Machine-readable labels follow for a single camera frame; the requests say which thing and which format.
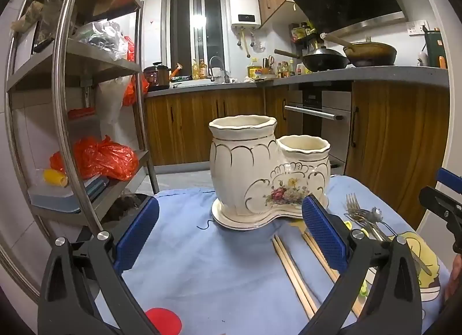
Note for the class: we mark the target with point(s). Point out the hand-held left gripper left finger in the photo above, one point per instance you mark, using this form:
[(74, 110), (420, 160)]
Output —
[(139, 228)]

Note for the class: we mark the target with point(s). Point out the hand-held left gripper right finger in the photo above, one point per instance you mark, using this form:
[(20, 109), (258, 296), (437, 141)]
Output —
[(323, 234)]

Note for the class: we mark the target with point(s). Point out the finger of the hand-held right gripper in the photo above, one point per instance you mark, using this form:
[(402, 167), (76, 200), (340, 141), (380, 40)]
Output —
[(435, 202), (449, 177)]

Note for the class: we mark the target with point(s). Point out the wooden chopstick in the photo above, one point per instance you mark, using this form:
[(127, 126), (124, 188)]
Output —
[(288, 274), (317, 255), (296, 273), (313, 243)]

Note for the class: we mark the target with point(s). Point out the yellow plastic spoon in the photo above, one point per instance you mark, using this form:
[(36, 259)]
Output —
[(347, 225), (363, 288)]

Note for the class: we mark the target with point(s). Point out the silver spoon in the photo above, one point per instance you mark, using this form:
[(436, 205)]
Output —
[(361, 215)]

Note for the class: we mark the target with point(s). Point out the metal spoons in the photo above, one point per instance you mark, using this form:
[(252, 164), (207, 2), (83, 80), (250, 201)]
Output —
[(353, 203)]

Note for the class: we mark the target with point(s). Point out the cream ceramic utensil holder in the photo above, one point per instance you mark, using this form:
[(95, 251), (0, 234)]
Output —
[(249, 162)]

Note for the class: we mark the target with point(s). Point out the person's right hand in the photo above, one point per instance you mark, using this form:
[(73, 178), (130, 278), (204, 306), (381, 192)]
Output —
[(455, 275)]

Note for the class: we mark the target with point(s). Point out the wooden end cabinet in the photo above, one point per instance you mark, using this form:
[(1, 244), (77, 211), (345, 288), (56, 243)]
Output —
[(397, 147)]

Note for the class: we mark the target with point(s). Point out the large red plastic bag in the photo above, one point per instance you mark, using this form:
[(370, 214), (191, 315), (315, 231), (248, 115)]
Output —
[(101, 160)]

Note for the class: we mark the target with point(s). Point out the grey plastic container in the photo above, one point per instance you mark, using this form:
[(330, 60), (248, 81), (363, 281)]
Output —
[(54, 199)]

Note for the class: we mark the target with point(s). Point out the blue printed cloth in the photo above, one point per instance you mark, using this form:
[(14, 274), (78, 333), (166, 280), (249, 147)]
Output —
[(223, 270)]

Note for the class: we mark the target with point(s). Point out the yellow round object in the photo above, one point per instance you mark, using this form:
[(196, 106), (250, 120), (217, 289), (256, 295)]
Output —
[(55, 177)]

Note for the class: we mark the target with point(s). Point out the built-in steel oven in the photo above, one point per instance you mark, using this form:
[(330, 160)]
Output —
[(326, 129)]

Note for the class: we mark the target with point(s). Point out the wooden base cabinets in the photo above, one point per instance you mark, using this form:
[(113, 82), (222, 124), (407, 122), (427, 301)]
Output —
[(202, 122)]

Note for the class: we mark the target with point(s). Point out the red flat packet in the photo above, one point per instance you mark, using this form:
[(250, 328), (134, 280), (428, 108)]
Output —
[(82, 113)]

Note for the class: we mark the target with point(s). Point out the green container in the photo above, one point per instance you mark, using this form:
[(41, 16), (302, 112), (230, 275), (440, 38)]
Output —
[(434, 48)]

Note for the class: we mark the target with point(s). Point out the grey kitchen countertop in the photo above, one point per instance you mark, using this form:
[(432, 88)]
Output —
[(361, 74)]

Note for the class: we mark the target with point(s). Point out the hanging red plastic bag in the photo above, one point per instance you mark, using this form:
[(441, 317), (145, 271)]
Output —
[(131, 91)]

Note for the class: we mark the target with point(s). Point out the brown frying pan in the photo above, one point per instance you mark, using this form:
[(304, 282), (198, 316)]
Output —
[(371, 54)]

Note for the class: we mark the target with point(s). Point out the row of seasoning bottles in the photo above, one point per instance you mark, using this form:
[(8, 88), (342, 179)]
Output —
[(288, 70)]

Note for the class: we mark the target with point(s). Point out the black wok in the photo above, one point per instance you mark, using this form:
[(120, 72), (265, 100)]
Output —
[(325, 61)]

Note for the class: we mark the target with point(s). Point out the metal shelf rack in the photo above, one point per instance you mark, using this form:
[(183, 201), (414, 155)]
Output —
[(68, 64)]

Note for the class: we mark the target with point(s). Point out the metal faucet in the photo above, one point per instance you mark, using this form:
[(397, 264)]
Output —
[(217, 66)]

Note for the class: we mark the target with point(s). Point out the small red plastic bag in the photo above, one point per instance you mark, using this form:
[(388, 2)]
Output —
[(130, 48)]

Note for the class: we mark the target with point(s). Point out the clear plastic bag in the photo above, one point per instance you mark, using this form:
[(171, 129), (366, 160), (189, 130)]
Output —
[(103, 37)]

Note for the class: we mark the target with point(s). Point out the window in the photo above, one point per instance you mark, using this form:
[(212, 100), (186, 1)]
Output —
[(196, 39)]

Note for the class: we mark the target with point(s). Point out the dark packet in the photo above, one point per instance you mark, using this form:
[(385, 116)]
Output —
[(54, 19)]

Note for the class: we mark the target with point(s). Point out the brown crumpled bag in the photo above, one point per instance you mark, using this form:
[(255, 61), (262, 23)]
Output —
[(27, 17)]

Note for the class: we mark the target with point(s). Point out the white water heater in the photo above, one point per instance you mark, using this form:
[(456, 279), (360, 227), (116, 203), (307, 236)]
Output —
[(244, 5)]

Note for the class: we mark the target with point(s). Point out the wall socket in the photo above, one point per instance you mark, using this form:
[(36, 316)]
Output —
[(418, 28)]

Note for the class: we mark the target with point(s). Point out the wall spice rack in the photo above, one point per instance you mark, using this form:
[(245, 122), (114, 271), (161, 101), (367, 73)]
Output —
[(305, 34)]

